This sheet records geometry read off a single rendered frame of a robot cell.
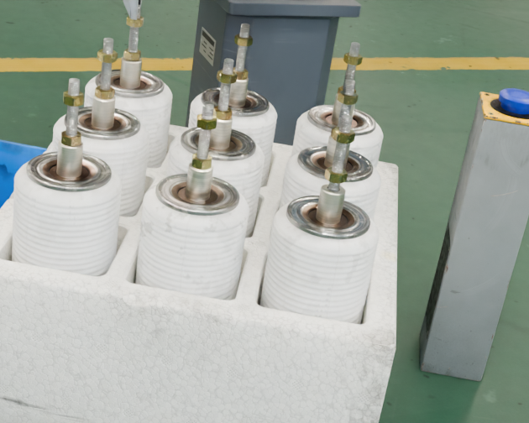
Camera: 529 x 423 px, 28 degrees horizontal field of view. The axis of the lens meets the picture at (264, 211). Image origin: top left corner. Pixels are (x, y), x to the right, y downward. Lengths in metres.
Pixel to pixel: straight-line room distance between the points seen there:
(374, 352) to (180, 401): 0.18
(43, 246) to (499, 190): 0.46
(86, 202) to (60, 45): 1.11
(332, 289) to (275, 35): 0.54
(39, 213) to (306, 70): 0.59
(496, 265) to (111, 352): 0.43
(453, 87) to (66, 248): 1.28
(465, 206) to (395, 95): 0.91
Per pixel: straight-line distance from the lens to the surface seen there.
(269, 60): 1.40
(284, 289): 0.94
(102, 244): 0.96
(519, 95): 1.10
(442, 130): 1.88
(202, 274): 0.93
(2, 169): 1.34
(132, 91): 1.15
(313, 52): 1.42
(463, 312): 1.17
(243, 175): 1.02
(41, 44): 2.03
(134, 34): 1.15
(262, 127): 1.13
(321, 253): 0.90
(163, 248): 0.93
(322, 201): 0.92
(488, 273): 1.15
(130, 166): 1.05
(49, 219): 0.94
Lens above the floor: 0.68
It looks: 27 degrees down
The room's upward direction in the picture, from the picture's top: 9 degrees clockwise
